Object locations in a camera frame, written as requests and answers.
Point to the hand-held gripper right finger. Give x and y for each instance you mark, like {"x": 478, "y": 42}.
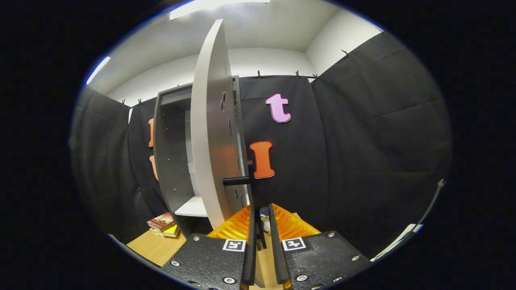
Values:
{"x": 278, "y": 249}

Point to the wide ceiling light panel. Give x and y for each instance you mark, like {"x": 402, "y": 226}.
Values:
{"x": 209, "y": 6}

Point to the narrow ceiling light strip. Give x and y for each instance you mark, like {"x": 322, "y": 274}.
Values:
{"x": 98, "y": 70}

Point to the black backdrop cloth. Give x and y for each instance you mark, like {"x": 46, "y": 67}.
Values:
{"x": 363, "y": 141}

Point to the brown book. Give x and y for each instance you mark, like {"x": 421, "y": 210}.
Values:
{"x": 161, "y": 220}

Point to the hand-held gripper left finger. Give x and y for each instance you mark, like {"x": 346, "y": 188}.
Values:
{"x": 251, "y": 249}

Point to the row of black cloth clips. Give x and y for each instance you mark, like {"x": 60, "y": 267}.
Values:
{"x": 297, "y": 74}

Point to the penguin plush toy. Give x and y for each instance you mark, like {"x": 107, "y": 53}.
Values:
{"x": 265, "y": 221}

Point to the grey shoe cabinet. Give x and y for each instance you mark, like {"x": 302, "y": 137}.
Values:
{"x": 173, "y": 153}

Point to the yellow book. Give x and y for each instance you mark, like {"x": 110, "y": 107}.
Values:
{"x": 171, "y": 231}

